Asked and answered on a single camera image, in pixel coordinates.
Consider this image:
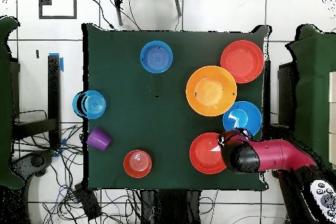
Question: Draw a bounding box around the black power box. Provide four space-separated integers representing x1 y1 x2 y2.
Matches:
73 183 102 221

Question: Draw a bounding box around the purple cup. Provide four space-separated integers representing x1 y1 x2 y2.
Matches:
86 127 112 152

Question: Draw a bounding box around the dark green table cloth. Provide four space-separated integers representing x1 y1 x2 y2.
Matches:
82 23 271 191

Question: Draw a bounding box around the black office chair base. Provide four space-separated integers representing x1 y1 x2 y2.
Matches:
11 150 54 179

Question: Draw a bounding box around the small orange bowl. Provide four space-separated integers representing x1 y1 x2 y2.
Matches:
123 149 153 179

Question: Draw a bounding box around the blue tape strip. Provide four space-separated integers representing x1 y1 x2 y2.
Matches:
48 52 64 72

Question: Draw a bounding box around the large blue bowl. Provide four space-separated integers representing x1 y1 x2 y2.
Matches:
222 101 263 137

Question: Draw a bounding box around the large yellow-orange bowl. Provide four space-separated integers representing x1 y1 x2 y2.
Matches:
185 65 238 118

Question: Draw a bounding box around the small blue bowl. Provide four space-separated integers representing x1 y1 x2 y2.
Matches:
72 90 108 120
139 40 174 74

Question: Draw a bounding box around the green cloth covered side table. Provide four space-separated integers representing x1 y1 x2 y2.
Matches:
0 15 24 189
285 24 336 172

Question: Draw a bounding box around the large orange bowl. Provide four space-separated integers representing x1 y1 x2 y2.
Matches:
220 39 264 85
189 132 228 175

